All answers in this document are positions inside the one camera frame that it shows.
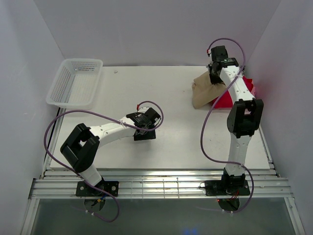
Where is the beige t shirt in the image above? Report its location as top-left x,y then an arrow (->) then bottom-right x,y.
192,71 -> 226,109

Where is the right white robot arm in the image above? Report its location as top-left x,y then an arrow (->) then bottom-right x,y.
205,46 -> 264,196

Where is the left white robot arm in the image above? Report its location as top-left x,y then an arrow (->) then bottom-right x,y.
60,107 -> 161,196

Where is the red folded t shirt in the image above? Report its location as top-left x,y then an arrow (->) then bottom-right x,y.
214,76 -> 253,109

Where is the white plastic mesh basket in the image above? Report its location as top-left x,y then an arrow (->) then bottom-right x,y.
46,58 -> 103,110

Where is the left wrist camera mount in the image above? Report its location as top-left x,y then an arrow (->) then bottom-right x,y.
136,104 -> 150,113

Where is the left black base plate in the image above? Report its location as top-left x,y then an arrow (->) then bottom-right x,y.
75,181 -> 119,197

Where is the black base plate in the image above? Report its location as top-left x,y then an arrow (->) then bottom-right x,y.
75,181 -> 119,197
204,180 -> 250,196

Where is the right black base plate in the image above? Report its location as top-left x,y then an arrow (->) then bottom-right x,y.
204,180 -> 250,196

